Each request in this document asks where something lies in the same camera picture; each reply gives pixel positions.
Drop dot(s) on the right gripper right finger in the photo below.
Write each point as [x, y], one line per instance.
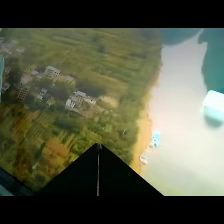
[120, 178]

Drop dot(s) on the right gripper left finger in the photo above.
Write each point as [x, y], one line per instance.
[80, 178]

